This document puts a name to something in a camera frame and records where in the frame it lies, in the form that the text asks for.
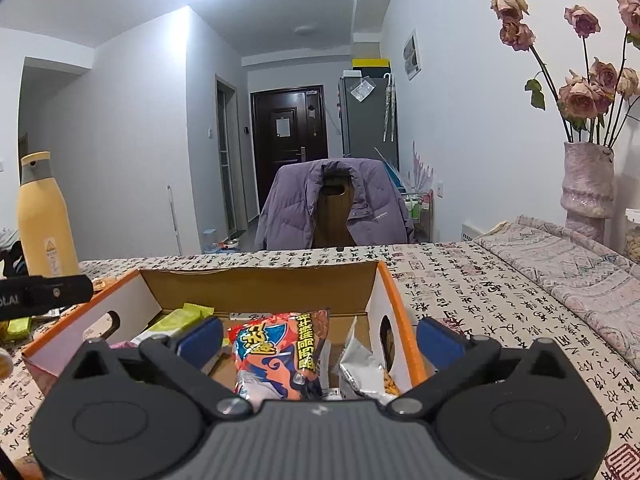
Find long green snack bar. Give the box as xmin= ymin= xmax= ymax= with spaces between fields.
xmin=130 ymin=302 xmax=215 ymax=346

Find red snack bag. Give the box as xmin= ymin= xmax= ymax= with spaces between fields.
xmin=229 ymin=309 xmax=331 ymax=410

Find white packet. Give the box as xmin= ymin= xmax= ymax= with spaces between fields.
xmin=335 ymin=318 xmax=400 ymax=405

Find yellow thermos bottle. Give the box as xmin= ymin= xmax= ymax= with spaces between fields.
xmin=17 ymin=152 xmax=79 ymax=278

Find patterned tablecloth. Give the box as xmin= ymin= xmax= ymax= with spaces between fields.
xmin=0 ymin=239 xmax=640 ymax=480

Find red cardboard box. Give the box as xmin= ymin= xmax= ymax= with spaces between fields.
xmin=22 ymin=261 xmax=427 ymax=392

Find purple jacket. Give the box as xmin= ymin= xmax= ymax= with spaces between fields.
xmin=255 ymin=158 xmax=414 ymax=250

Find folded pink table runner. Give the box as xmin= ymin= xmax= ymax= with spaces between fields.
xmin=474 ymin=216 xmax=640 ymax=368

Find wooden chair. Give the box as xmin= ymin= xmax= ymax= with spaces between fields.
xmin=312 ymin=174 xmax=356 ymax=248

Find glass jar with grains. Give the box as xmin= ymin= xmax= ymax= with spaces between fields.
xmin=624 ymin=226 xmax=640 ymax=263

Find pink ceramic vase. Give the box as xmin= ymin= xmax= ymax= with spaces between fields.
xmin=561 ymin=142 xmax=616 ymax=243

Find dark front door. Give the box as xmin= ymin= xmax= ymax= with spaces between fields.
xmin=250 ymin=86 xmax=329 ymax=210

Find grey refrigerator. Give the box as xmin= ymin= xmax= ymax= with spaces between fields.
xmin=338 ymin=76 xmax=399 ymax=168

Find dried pink roses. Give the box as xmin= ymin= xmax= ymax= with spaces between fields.
xmin=489 ymin=0 xmax=640 ymax=149

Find yellow box on fridge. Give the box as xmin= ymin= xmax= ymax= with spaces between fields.
xmin=352 ymin=58 xmax=390 ymax=70

